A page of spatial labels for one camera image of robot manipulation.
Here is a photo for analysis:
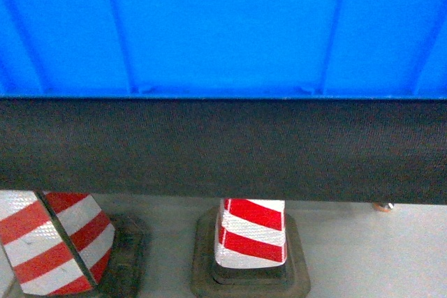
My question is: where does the middle red white traffic cone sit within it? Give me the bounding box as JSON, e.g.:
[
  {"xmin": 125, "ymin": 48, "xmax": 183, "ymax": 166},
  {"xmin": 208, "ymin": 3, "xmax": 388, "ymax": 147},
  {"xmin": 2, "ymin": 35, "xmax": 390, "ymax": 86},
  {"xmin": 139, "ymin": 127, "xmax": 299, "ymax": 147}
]
[{"xmin": 191, "ymin": 198, "xmax": 311, "ymax": 297}]

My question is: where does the large blue plastic crate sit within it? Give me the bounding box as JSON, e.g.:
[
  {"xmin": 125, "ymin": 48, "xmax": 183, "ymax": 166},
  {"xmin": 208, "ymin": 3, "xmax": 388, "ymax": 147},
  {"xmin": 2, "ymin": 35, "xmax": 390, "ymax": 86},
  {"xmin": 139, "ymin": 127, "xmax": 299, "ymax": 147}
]
[{"xmin": 1, "ymin": 0, "xmax": 446, "ymax": 100}]

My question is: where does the left red white traffic cone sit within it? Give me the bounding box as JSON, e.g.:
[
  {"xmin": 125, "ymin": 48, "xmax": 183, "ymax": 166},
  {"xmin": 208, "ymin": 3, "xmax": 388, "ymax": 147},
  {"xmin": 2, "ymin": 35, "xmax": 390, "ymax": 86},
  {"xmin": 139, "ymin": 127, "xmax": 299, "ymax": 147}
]
[{"xmin": 1, "ymin": 191, "xmax": 146, "ymax": 297}]

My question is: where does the red white traffic cone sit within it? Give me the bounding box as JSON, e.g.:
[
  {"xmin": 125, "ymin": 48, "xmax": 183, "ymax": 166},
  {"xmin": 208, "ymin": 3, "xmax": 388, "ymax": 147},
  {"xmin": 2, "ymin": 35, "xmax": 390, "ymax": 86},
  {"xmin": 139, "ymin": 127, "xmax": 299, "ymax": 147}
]
[
  {"xmin": 191, "ymin": 198, "xmax": 311, "ymax": 297},
  {"xmin": 1, "ymin": 191, "xmax": 146, "ymax": 297}
]

